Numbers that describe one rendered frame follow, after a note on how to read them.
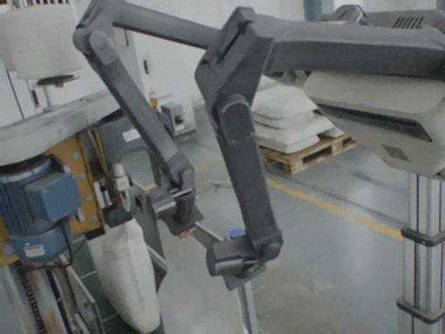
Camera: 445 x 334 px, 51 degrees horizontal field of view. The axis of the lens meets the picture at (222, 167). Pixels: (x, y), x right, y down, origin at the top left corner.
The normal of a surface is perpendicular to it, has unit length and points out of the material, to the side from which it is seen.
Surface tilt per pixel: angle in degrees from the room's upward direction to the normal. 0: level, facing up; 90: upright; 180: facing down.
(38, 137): 90
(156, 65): 90
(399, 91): 40
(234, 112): 117
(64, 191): 90
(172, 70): 90
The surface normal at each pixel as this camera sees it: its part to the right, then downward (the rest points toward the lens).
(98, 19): 0.54, 0.24
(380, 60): 0.30, 0.74
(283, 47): 0.52, 0.63
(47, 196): 0.84, 0.07
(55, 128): 0.94, -0.01
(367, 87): -0.65, -0.50
